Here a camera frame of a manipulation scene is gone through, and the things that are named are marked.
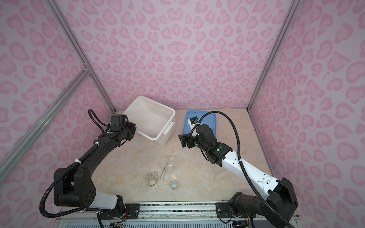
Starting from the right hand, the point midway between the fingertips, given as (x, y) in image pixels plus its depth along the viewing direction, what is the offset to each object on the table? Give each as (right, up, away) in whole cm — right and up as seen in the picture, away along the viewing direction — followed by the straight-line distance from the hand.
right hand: (186, 132), depth 76 cm
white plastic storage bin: (-26, +6, +35) cm, 44 cm away
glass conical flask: (-19, -26, +3) cm, 33 cm away
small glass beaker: (-10, -22, +11) cm, 27 cm away
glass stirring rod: (-15, -26, +11) cm, 32 cm away
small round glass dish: (-7, -31, +6) cm, 32 cm away
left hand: (-30, +5, +12) cm, 33 cm away
